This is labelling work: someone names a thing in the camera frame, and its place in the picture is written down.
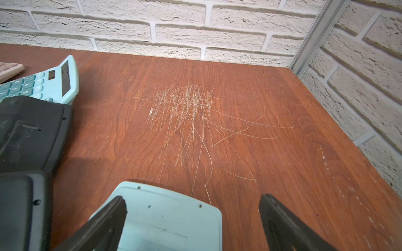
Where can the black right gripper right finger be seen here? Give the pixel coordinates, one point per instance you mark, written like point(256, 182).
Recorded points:
point(284, 231)

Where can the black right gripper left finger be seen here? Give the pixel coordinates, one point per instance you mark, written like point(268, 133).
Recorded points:
point(102, 232)

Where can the light blue calculator face down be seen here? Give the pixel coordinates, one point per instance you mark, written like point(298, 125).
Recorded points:
point(163, 220)

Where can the black calculator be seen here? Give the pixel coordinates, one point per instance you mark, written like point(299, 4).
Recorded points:
point(26, 211)

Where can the black calculator face down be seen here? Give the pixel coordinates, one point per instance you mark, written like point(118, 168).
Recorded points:
point(33, 134)

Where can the teal calculator keys up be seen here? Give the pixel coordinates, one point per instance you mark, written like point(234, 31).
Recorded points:
point(59, 84)

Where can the small pink calculator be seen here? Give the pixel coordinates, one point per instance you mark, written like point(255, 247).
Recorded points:
point(9, 70)

